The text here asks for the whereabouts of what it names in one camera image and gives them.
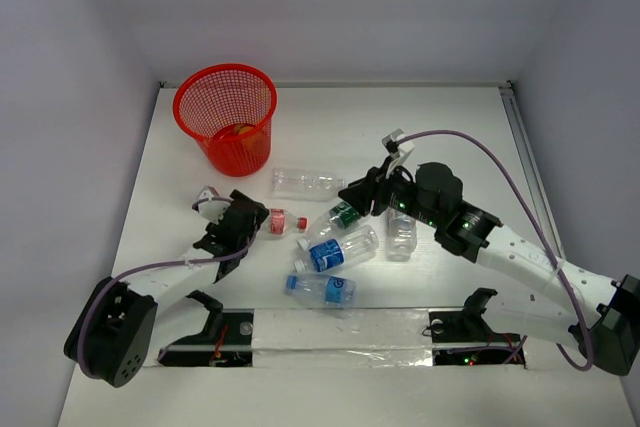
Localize large clear plastic bottle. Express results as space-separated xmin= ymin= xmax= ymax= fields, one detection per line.
xmin=270 ymin=168 xmax=346 ymax=202

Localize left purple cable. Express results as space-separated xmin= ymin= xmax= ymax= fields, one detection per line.
xmin=77 ymin=199 xmax=251 ymax=381

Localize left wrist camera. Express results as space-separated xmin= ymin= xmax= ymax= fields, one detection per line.
xmin=192 ymin=186 xmax=231 ymax=222

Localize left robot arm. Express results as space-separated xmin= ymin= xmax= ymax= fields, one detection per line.
xmin=63 ymin=190 xmax=269 ymax=387

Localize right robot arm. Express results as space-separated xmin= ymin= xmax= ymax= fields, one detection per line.
xmin=339 ymin=162 xmax=639 ymax=376

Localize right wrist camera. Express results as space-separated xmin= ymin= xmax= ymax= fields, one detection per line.
xmin=382 ymin=129 xmax=415 ymax=177

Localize green label clear bottle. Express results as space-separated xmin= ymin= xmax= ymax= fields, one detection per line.
xmin=297 ymin=201 xmax=363 ymax=251

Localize red label small bottle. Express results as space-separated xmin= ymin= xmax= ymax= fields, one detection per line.
xmin=260 ymin=209 xmax=308 ymax=237

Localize orange plastic bottle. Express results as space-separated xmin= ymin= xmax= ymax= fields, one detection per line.
xmin=227 ymin=123 xmax=261 ymax=150

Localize aluminium rail right edge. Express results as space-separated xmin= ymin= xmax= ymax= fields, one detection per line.
xmin=498 ymin=82 xmax=565 ymax=258

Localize white label clear bottle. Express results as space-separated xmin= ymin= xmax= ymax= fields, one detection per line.
xmin=386 ymin=209 xmax=417 ymax=262

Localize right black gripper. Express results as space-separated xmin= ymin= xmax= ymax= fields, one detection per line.
xmin=337 ymin=155 xmax=442 ymax=229

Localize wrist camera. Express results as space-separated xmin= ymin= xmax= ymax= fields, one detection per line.
xmin=382 ymin=129 xmax=415 ymax=177
xmin=192 ymin=186 xmax=231 ymax=222

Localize blue label large bottle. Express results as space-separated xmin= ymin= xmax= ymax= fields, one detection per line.
xmin=293 ymin=225 xmax=379 ymax=273

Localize red mesh plastic bin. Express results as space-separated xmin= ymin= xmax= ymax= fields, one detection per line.
xmin=172 ymin=63 xmax=278 ymax=177

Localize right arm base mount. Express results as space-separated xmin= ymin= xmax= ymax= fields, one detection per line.
xmin=421 ymin=288 xmax=526 ymax=367

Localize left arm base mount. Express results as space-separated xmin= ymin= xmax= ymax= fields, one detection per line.
xmin=156 ymin=291 xmax=254 ymax=368

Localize blue cap small bottle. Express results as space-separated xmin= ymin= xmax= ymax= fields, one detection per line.
xmin=285 ymin=274 xmax=356 ymax=309

